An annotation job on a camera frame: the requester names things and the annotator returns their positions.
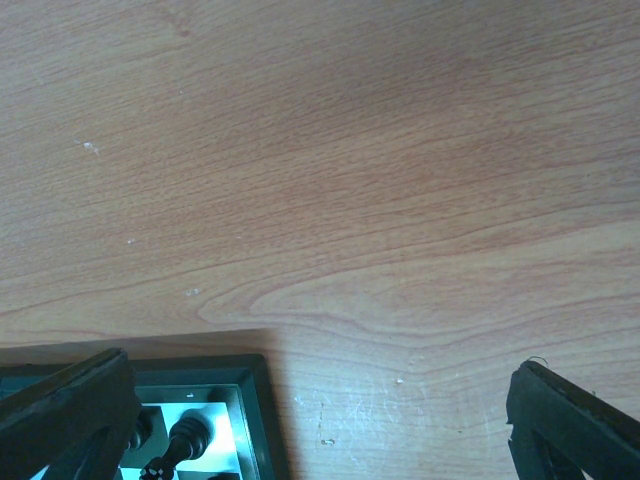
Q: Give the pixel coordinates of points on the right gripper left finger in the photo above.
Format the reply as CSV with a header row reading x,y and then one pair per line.
x,y
68,421

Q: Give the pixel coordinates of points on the black white chess board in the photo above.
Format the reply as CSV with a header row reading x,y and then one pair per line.
x,y
235,394

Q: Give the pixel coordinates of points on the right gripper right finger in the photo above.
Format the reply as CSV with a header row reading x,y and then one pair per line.
x,y
561,431

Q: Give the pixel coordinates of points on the black chess piece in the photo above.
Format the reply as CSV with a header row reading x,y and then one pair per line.
x,y
187,440
143,429

